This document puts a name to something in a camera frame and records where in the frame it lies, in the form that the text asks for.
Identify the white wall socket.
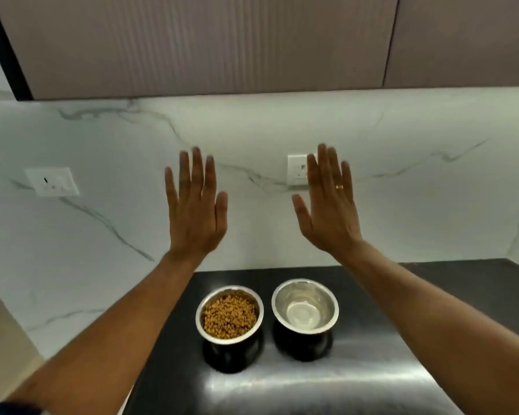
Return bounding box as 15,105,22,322
287,153,310,187
24,167,80,198

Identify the steel bowl with yellow residue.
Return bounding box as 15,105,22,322
195,285,265,361

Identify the plain steel bowl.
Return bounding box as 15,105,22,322
271,278,340,357

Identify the wall cabinet body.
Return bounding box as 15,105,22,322
0,0,35,102

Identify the plain brown cabinet door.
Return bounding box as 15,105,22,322
382,0,519,89

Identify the person's left forearm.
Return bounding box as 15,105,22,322
8,250,202,415

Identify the ribbed brown cabinet door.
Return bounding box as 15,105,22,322
0,0,401,101

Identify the person's left hand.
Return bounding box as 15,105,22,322
164,146,229,269

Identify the person's right forearm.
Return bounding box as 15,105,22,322
335,242,519,415

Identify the person's right hand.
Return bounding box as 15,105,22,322
291,144,366,262

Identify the plaid shirt sleeve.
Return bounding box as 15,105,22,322
0,401,44,415

